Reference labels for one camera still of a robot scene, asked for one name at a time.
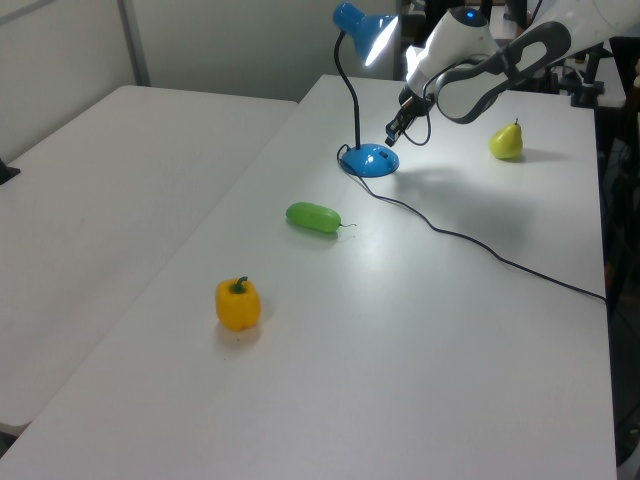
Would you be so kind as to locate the green toy pear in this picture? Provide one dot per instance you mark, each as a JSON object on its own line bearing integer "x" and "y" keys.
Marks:
{"x": 506, "y": 145}

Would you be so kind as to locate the black monitor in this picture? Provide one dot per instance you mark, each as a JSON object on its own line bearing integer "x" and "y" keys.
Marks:
{"x": 622, "y": 60}

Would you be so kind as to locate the blue gooseneck desk lamp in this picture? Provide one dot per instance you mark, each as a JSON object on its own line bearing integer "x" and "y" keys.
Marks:
{"x": 370, "y": 162}

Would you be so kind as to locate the black camera stand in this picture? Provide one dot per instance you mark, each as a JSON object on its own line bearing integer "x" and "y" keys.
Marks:
{"x": 7, "y": 172}
{"x": 586, "y": 92}

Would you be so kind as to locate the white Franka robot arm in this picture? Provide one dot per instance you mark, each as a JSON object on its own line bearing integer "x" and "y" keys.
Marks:
{"x": 465, "y": 45}

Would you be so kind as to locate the yellow toy bell pepper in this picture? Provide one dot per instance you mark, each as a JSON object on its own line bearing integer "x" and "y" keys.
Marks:
{"x": 237, "y": 307}

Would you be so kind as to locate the person in dark trousers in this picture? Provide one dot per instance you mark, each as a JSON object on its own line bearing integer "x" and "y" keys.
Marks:
{"x": 422, "y": 15}

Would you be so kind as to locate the green toy cucumber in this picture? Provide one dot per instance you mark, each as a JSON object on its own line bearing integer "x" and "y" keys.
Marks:
{"x": 312, "y": 217}

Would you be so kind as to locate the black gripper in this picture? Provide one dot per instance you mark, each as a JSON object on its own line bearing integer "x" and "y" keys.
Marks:
{"x": 414, "y": 105}

